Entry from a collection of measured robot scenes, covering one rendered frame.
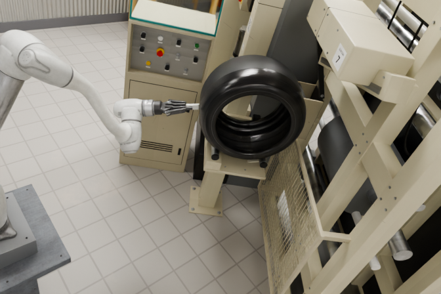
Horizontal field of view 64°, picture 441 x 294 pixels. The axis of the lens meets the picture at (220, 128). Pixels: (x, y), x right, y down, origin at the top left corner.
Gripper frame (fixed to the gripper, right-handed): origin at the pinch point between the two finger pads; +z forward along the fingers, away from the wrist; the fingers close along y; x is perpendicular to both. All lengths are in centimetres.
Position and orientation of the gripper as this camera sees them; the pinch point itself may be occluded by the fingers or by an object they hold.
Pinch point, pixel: (192, 106)
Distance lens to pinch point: 187.0
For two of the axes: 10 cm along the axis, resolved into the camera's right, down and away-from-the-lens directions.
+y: -0.1, -6.3, 7.8
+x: 0.3, 7.8, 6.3
